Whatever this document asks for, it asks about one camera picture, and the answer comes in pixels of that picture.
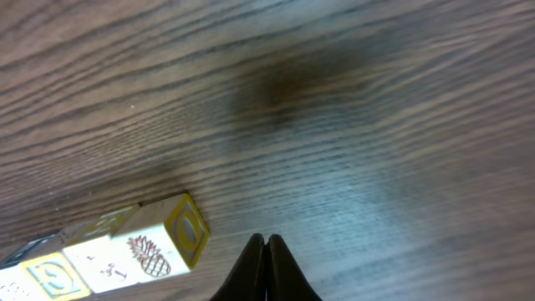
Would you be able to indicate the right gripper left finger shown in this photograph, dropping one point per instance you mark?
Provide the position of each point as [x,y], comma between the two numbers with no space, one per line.
[246,281]

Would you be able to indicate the green letter B block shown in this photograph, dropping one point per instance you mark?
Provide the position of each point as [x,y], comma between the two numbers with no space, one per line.
[163,239]

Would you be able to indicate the beige picture wooden block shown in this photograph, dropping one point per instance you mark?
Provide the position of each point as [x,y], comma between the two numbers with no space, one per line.
[14,284]

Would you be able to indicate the yellow top wooden block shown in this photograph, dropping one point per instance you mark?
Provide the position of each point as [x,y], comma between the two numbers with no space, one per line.
[49,271]

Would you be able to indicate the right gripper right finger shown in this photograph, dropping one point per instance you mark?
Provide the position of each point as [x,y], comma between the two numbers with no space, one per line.
[285,279]

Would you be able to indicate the beige drawing wooden block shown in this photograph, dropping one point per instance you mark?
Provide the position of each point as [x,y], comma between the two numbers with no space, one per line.
[101,262]

